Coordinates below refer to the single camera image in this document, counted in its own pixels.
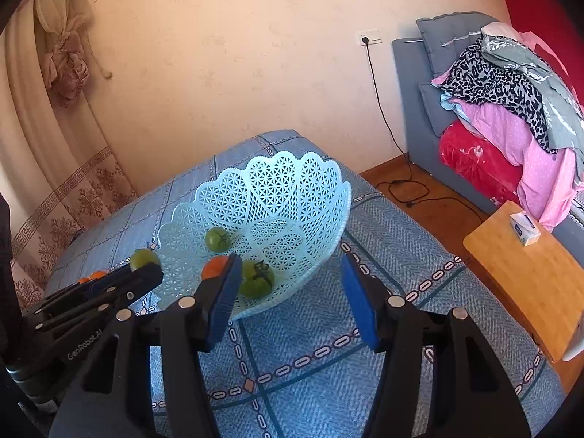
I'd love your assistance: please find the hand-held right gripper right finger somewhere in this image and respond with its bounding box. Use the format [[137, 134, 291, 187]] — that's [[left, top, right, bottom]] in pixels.
[[341, 253, 532, 438]]

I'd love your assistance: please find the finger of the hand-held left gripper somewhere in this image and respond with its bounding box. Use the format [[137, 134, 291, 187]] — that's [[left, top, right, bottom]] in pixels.
[[25, 262, 138, 318], [34, 264, 164, 334]]

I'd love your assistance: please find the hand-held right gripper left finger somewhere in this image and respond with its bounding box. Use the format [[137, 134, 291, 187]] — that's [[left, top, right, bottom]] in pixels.
[[49, 253, 243, 438]]

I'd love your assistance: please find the green tomato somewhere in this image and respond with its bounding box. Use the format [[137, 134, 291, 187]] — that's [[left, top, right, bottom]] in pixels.
[[130, 248, 160, 272], [239, 260, 276, 299], [204, 227, 232, 251]]

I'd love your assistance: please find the orange tomato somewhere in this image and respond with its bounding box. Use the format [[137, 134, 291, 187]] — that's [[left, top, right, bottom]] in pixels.
[[202, 256, 229, 281]]

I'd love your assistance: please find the light blue plastic basket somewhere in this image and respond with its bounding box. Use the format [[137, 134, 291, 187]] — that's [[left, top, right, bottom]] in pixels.
[[156, 152, 352, 320]]

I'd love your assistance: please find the beige patterned curtain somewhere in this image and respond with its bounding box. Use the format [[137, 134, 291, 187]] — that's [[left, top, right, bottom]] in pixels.
[[0, 0, 138, 302]]

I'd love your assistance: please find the wooden side table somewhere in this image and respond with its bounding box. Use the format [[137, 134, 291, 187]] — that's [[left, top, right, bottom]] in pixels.
[[463, 201, 584, 363]]

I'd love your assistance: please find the small white blue box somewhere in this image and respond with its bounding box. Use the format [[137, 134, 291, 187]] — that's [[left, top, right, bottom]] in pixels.
[[510, 212, 542, 247]]

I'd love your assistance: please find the red floral blanket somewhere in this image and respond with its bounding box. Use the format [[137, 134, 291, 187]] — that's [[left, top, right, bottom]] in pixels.
[[439, 121, 525, 206]]

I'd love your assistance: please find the small grey cushion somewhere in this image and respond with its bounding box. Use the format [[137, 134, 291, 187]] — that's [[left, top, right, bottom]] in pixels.
[[419, 83, 453, 137]]

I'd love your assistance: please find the grey sofa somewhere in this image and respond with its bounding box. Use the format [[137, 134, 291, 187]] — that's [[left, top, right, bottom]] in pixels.
[[392, 36, 584, 256]]

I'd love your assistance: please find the curtain tie-back rosette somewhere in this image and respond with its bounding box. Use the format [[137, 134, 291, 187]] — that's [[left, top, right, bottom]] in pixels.
[[34, 23, 89, 101]]

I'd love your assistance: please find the pile of clothes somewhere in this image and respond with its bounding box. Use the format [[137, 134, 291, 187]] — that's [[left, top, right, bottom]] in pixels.
[[431, 73, 581, 230]]

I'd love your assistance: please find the leopard print cloth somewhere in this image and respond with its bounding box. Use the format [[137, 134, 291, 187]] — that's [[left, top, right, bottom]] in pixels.
[[440, 39, 562, 151]]

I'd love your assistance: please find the large grey cushion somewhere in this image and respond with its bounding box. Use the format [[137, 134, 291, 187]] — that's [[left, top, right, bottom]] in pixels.
[[416, 11, 503, 76]]

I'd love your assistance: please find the grey floral cloth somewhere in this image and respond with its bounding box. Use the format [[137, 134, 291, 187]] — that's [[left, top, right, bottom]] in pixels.
[[481, 34, 584, 153]]

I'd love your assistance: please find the red hanging cloth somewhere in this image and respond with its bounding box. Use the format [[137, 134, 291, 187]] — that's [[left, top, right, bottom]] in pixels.
[[497, 0, 584, 74]]

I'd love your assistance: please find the black power cable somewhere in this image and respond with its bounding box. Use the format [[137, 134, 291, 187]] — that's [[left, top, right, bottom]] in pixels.
[[364, 39, 489, 217]]

